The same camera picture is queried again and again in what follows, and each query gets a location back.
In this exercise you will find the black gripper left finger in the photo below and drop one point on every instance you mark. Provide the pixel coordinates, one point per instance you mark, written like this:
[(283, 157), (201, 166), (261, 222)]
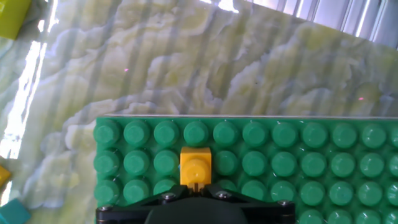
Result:
[(133, 208)]

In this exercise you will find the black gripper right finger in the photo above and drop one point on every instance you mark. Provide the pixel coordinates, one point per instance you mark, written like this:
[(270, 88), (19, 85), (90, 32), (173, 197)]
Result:
[(264, 211)]

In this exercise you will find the orange single-stud block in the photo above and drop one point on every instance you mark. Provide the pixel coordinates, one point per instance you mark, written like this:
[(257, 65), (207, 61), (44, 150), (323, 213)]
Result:
[(196, 165)]

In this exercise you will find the green studded baseplate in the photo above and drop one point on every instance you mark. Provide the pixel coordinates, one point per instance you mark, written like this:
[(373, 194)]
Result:
[(295, 155)]

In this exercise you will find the yellow four-stud block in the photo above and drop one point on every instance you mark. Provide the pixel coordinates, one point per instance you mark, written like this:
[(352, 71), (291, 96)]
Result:
[(3, 175)]

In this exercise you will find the green marble pattern mat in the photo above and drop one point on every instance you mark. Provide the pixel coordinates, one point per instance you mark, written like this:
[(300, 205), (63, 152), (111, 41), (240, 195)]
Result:
[(155, 62)]

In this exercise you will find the lime square block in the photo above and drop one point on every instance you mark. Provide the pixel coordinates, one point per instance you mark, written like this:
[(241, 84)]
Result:
[(12, 17)]

